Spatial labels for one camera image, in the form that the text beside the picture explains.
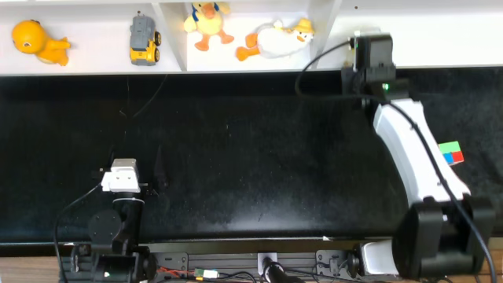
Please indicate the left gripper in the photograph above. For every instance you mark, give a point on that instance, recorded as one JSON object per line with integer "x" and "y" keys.
{"x": 148, "y": 188}

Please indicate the grey and yellow toy truck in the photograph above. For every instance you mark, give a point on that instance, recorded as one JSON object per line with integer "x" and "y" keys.
{"x": 143, "y": 39}

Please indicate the yellow rubber duck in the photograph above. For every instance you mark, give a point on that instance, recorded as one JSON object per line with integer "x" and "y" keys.
{"x": 31, "y": 39}

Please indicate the many-coloured puzzle cube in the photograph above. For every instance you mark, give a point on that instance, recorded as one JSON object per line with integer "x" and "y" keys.
{"x": 452, "y": 151}

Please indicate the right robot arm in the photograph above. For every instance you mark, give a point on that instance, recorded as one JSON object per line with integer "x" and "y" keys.
{"x": 408, "y": 157}

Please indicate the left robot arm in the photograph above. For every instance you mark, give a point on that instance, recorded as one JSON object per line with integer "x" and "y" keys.
{"x": 114, "y": 236}

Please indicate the white plush duck yellow hat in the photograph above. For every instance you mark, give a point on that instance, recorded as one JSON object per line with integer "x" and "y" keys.
{"x": 279, "y": 41}

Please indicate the white shelf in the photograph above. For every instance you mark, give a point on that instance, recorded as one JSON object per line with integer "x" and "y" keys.
{"x": 432, "y": 43}

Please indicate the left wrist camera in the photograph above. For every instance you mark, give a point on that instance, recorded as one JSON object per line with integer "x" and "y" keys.
{"x": 122, "y": 177}

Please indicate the mounting rail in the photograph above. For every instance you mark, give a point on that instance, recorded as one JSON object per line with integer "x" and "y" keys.
{"x": 236, "y": 263}

